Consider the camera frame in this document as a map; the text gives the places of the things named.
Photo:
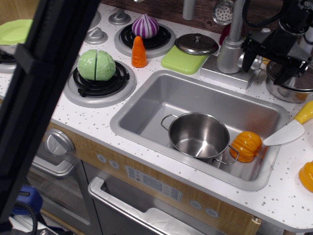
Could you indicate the silver stove knob top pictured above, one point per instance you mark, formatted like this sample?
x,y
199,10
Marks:
x,y
119,18

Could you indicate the silver oven dial knob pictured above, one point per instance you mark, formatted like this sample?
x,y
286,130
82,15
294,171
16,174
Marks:
x,y
58,143

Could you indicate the silver toy faucet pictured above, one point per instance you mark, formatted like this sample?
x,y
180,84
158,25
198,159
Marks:
x,y
225,67

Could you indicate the back right stove burner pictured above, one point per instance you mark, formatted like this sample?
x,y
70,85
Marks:
x,y
155,47

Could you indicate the silver vertical pole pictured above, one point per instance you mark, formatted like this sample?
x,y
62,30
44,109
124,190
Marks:
x,y
189,9

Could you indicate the silver dishwasher door handle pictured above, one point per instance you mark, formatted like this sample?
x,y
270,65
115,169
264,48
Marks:
x,y
122,219

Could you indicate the front stove burner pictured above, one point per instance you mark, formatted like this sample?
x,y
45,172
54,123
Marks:
x,y
100,94

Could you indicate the steel pot in sink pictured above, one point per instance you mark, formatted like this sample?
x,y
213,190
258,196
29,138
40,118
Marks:
x,y
198,135

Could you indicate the silver oven door handle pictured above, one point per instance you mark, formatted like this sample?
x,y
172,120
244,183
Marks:
x,y
61,171

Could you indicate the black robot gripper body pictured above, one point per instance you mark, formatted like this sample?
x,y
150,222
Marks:
x,y
281,44

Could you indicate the silver stove knob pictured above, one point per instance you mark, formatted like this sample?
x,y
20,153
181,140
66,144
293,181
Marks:
x,y
119,18
96,37

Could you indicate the blue clamp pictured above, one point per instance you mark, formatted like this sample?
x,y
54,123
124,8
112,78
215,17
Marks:
x,y
30,197

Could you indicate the black foreground frame post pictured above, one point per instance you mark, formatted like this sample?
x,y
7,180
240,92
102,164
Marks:
x,y
44,62

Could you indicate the orange toy carrot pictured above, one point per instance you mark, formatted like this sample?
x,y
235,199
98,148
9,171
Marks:
x,y
138,58

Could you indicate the stove burner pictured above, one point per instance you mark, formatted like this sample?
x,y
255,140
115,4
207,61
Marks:
x,y
96,19
155,47
100,94

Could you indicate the back left stove burner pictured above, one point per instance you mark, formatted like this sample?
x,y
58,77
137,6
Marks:
x,y
96,19

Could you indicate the yellow pepper toy half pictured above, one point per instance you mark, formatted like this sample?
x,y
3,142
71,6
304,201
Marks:
x,y
306,176

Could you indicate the silver stove knob middle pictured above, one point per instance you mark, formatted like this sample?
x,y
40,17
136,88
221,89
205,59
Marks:
x,y
96,37

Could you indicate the green plate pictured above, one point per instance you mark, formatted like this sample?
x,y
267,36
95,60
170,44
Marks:
x,y
15,32

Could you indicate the metal strainer ladle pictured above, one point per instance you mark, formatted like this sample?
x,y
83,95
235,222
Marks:
x,y
222,12

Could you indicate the steel pot lid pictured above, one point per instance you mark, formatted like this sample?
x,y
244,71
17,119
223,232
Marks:
x,y
197,44

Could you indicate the grey toy sink basin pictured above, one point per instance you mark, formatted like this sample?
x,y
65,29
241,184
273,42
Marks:
x,y
166,92

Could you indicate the orange pumpkin half in sink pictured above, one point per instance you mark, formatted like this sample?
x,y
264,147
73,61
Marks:
x,y
247,144

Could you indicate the silver faucet lever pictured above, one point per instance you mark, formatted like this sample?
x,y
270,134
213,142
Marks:
x,y
256,64

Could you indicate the green cutting board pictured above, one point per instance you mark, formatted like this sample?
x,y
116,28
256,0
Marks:
x,y
179,61

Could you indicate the steel pot with lid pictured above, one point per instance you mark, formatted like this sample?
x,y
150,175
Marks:
x,y
296,90

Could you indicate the white yellow toy knife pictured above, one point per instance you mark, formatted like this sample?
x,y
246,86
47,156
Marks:
x,y
293,129

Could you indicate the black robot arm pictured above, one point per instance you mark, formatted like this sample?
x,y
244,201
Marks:
x,y
299,10

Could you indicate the silver pole right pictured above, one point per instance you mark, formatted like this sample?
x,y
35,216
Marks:
x,y
306,42

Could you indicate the green toy cabbage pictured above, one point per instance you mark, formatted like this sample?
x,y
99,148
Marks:
x,y
96,65

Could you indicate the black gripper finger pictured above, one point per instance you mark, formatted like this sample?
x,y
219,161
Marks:
x,y
248,59
285,73

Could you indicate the purple toy onion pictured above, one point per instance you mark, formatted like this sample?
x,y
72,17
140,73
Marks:
x,y
145,26

